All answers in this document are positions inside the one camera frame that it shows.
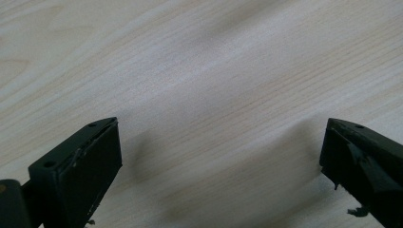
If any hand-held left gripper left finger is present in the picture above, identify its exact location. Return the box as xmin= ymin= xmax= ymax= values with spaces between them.
xmin=28 ymin=116 xmax=124 ymax=228

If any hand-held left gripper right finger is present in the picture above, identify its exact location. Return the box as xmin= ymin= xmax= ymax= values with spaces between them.
xmin=318 ymin=118 xmax=403 ymax=228

